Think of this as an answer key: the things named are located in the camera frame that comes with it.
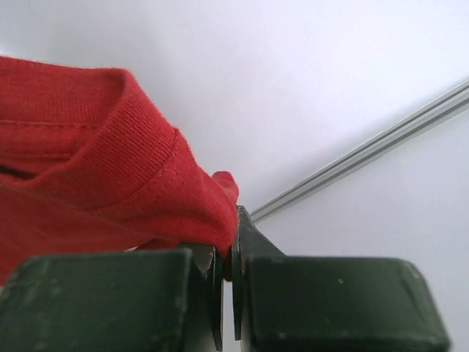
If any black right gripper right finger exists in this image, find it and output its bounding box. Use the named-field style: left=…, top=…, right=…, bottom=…
left=231, top=207, right=451, bottom=351

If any red t-shirt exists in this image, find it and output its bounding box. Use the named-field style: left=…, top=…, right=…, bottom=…
left=1, top=57, right=239, bottom=281

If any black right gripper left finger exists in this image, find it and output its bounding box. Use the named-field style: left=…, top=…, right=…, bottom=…
left=1, top=246, right=223, bottom=351

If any right aluminium corner post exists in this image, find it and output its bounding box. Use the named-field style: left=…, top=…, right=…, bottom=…
left=251, top=81, right=468, bottom=221

